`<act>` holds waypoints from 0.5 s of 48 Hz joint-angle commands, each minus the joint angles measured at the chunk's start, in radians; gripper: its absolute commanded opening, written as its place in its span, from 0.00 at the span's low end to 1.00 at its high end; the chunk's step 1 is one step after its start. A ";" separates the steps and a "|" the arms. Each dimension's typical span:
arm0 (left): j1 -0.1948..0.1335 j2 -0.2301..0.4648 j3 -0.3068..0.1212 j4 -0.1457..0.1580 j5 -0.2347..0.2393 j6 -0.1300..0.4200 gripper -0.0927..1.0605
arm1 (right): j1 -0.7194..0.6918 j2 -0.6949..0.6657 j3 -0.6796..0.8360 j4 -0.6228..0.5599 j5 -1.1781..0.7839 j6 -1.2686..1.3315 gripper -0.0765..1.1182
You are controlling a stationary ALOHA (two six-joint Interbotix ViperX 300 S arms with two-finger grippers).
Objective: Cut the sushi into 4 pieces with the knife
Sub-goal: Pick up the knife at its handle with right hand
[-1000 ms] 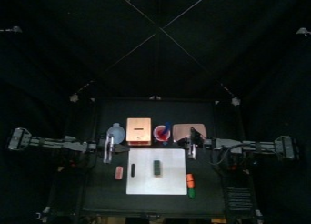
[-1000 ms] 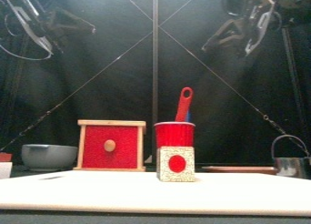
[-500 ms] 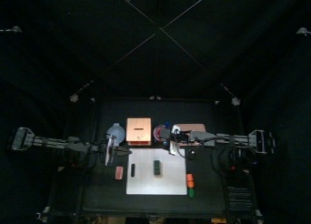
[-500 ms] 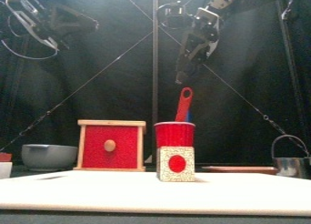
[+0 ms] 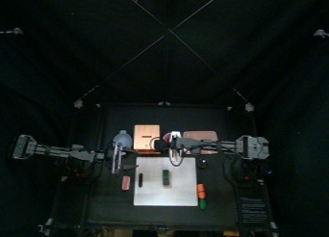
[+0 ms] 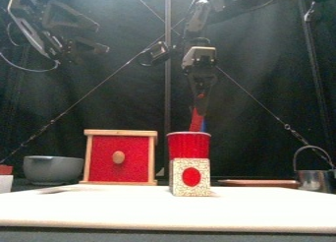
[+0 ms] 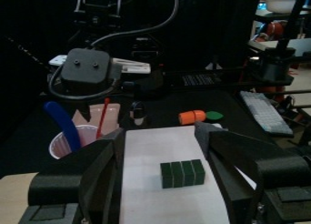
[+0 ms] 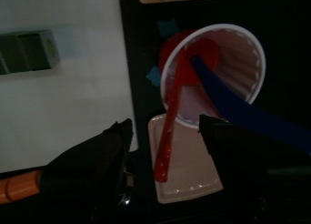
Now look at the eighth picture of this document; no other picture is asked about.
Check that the red toy knife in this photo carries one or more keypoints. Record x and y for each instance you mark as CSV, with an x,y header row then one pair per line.
x,y
169,127

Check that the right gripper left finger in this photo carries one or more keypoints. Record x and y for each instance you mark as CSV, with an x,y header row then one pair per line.
x,y
88,167

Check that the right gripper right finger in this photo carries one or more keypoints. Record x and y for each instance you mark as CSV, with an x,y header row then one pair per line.
x,y
238,167

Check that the white cutting board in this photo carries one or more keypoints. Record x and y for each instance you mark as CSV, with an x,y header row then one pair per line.
x,y
76,112

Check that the orange cylindrical toy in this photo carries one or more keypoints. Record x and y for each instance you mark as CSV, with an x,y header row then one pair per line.
x,y
17,186

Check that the blue tape piece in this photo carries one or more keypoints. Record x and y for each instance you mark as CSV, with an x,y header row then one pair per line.
x,y
166,28
154,76

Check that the red plastic cup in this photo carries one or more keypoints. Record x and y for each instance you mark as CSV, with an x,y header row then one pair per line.
x,y
238,54

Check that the blue plastic utensil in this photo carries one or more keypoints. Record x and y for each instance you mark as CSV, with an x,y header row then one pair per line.
x,y
242,112

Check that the sushi roll toy block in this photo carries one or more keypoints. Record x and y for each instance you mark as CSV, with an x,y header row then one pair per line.
x,y
29,51

